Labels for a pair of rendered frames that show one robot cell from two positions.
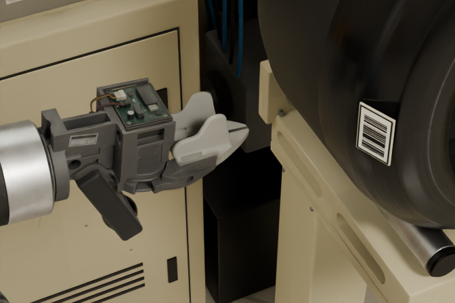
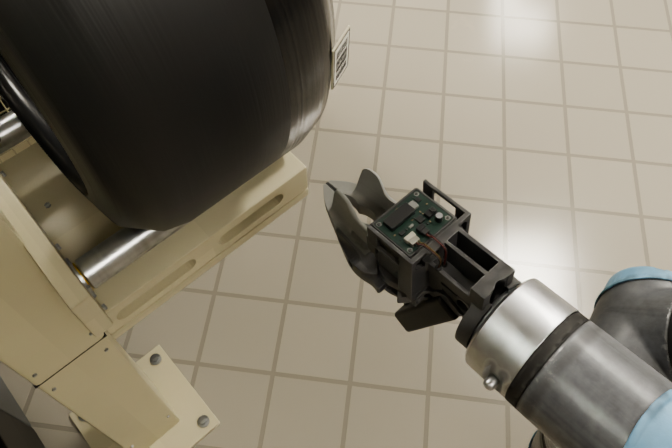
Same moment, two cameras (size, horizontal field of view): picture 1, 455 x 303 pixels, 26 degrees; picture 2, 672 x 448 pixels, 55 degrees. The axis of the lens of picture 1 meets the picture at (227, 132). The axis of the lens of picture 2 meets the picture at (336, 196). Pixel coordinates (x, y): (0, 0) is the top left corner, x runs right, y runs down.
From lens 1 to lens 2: 0.89 m
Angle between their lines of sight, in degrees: 61
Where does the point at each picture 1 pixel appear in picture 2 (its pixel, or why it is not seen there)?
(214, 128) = (374, 180)
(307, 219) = (106, 360)
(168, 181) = not seen: hidden behind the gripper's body
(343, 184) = (195, 233)
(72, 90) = not seen: outside the picture
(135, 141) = (458, 212)
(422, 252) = not seen: hidden behind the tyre
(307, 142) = (142, 274)
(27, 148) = (537, 295)
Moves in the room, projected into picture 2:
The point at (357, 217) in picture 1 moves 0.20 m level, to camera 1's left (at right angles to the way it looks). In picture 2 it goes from (232, 215) to (266, 346)
